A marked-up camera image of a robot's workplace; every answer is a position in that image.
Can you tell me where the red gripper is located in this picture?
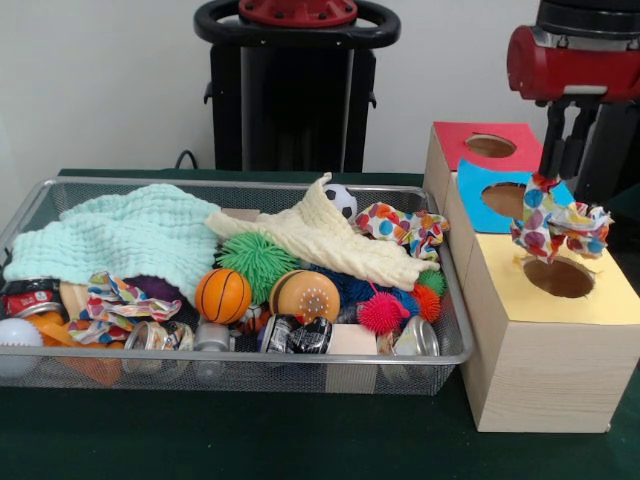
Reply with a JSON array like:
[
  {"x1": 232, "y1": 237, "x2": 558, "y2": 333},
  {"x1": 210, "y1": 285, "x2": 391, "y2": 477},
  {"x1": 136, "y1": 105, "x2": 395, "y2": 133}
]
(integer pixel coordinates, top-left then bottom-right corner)
[{"x1": 506, "y1": 24, "x2": 640, "y2": 180}]

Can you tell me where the colourful polka dot cloth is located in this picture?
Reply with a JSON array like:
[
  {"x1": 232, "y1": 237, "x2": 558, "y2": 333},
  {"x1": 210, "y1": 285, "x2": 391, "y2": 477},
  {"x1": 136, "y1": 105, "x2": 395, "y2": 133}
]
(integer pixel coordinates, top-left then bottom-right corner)
[
  {"x1": 67, "y1": 271, "x2": 184, "y2": 346},
  {"x1": 509, "y1": 172, "x2": 614, "y2": 266},
  {"x1": 353, "y1": 201, "x2": 451, "y2": 262}
]

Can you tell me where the wooden box with three holes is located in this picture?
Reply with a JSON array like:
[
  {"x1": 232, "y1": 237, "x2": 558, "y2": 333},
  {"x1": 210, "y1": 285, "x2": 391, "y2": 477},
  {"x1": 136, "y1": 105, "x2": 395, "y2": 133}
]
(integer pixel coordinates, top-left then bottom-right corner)
[{"x1": 423, "y1": 121, "x2": 640, "y2": 434}]

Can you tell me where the shallow mesh bin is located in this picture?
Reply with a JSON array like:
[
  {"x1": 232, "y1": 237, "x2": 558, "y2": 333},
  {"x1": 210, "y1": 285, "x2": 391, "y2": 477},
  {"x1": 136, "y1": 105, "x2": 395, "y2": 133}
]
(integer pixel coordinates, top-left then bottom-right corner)
[{"x1": 0, "y1": 177, "x2": 475, "y2": 396}]

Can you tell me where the dark green tablecloth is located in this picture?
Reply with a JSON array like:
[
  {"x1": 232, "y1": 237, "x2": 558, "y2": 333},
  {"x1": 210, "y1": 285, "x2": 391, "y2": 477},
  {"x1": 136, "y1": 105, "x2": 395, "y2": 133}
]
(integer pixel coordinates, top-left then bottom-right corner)
[
  {"x1": 597, "y1": 180, "x2": 640, "y2": 236},
  {"x1": 0, "y1": 168, "x2": 640, "y2": 480}
]

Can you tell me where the small toy soccer ball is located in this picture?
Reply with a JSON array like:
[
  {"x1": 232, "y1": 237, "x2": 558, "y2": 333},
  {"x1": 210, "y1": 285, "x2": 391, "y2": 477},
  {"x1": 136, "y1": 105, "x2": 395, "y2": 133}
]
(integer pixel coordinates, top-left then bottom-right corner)
[{"x1": 322, "y1": 183, "x2": 359, "y2": 221}]

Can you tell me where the crushed silver can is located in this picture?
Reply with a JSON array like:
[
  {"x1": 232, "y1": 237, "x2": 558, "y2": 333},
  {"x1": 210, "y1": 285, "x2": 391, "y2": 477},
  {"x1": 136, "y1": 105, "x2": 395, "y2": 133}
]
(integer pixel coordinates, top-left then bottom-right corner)
[{"x1": 394, "y1": 315, "x2": 441, "y2": 357}]

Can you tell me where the cream waffle cloth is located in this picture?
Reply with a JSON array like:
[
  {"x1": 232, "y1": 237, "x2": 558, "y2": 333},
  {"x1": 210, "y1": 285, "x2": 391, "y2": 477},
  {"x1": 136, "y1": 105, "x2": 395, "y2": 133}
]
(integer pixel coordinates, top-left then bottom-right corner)
[{"x1": 205, "y1": 172, "x2": 441, "y2": 292}]

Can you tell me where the hamburger toy ball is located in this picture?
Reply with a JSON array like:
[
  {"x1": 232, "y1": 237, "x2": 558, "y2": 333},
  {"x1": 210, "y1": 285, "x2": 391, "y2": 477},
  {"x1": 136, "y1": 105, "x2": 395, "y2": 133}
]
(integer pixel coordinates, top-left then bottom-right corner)
[{"x1": 268, "y1": 269, "x2": 342, "y2": 324}]

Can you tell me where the green spiky rubber ball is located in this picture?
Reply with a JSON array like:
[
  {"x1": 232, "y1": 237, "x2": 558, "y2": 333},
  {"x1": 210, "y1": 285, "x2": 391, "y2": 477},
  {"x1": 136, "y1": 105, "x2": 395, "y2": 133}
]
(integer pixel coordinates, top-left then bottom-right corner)
[{"x1": 215, "y1": 230, "x2": 301, "y2": 291}]

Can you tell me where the orange toy basketball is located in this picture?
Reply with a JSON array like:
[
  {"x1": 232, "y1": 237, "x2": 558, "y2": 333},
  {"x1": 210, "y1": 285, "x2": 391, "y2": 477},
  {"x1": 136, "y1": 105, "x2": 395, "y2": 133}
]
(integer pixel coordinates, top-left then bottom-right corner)
[{"x1": 194, "y1": 268, "x2": 254, "y2": 325}]

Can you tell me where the mint green waffle cloth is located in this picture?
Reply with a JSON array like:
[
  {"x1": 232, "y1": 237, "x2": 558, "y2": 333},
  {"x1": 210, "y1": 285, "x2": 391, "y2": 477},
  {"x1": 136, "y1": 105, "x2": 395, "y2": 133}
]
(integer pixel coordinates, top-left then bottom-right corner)
[{"x1": 2, "y1": 183, "x2": 221, "y2": 306}]

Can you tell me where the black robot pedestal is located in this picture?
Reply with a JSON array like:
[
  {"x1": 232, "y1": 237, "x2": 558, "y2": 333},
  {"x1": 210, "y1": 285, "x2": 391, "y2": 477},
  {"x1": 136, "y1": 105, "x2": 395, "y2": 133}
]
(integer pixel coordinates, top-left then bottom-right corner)
[{"x1": 193, "y1": 0, "x2": 402, "y2": 174}]

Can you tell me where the black cable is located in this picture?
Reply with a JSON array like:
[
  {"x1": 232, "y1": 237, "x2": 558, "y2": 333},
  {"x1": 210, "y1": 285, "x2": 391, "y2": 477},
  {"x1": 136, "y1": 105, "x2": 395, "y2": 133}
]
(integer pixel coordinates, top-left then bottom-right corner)
[{"x1": 174, "y1": 148, "x2": 202, "y2": 171}]

